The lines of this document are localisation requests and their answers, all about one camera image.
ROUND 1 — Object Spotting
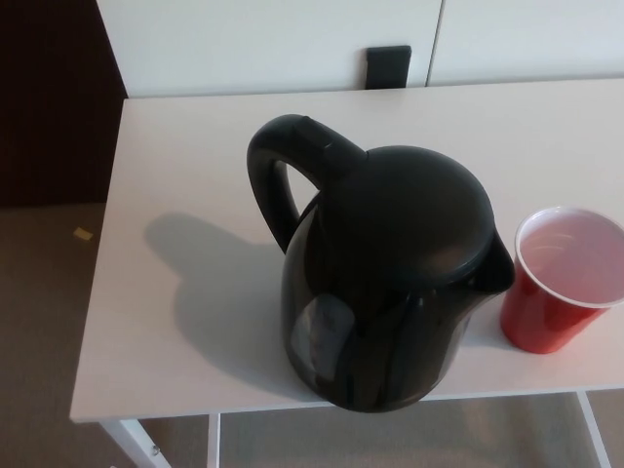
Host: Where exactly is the black electric kettle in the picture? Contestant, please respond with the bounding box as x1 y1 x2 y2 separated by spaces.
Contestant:
246 113 517 414

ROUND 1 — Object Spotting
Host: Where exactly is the red plastic cup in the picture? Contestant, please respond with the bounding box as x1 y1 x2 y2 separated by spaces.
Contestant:
500 206 624 355

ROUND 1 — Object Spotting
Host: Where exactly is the white table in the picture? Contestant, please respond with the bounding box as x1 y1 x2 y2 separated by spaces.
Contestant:
69 77 624 468

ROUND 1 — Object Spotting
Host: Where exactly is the white cabinet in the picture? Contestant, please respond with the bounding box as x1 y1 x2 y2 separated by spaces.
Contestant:
95 0 624 102

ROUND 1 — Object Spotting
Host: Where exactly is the dark brown door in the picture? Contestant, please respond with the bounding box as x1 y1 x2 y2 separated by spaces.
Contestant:
0 0 130 209

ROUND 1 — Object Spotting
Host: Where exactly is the black cabinet handle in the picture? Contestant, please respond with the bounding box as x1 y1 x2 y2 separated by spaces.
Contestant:
364 45 413 91

